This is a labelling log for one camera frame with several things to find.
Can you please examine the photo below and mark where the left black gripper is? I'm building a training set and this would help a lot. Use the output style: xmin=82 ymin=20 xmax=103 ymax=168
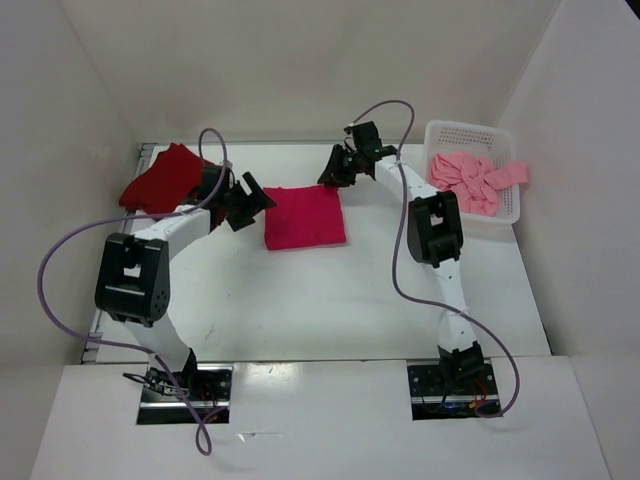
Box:
xmin=221 ymin=172 xmax=276 ymax=232

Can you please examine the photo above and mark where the dark red t shirt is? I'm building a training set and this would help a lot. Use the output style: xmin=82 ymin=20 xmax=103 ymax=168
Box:
xmin=119 ymin=143 xmax=215 ymax=215

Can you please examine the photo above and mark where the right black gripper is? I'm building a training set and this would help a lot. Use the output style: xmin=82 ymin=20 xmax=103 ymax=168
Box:
xmin=317 ymin=143 xmax=364 ymax=187

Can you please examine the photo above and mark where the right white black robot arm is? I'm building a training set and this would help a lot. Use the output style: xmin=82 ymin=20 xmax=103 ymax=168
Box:
xmin=318 ymin=121 xmax=484 ymax=393

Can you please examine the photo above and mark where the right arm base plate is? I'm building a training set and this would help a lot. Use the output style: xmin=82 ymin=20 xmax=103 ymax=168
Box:
xmin=407 ymin=361 xmax=501 ymax=421

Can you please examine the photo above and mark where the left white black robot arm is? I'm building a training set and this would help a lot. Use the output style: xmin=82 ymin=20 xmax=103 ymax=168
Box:
xmin=95 ymin=166 xmax=277 ymax=400

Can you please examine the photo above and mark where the light pink t shirt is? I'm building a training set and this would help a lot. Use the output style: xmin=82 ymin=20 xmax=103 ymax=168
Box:
xmin=427 ymin=152 xmax=529 ymax=217

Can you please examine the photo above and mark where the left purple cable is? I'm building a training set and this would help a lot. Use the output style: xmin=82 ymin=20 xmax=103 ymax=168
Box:
xmin=37 ymin=128 xmax=232 ymax=456

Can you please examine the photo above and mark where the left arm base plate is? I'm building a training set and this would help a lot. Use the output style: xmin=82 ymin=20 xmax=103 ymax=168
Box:
xmin=123 ymin=363 xmax=233 ymax=426

